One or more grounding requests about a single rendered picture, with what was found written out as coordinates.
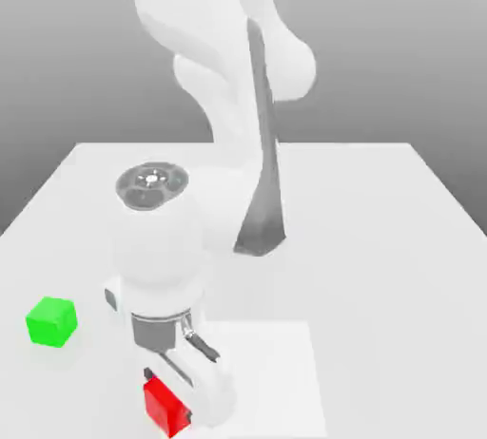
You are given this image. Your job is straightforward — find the small red cube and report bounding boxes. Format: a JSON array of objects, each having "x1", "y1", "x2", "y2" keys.
[{"x1": 143, "y1": 375, "x2": 193, "y2": 439}]

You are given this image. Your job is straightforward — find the small green cube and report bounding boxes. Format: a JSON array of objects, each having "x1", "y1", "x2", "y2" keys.
[{"x1": 25, "y1": 296, "x2": 79, "y2": 350}]

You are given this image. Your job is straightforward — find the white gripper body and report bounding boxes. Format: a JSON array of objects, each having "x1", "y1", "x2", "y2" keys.
[{"x1": 156, "y1": 338, "x2": 239, "y2": 429}]

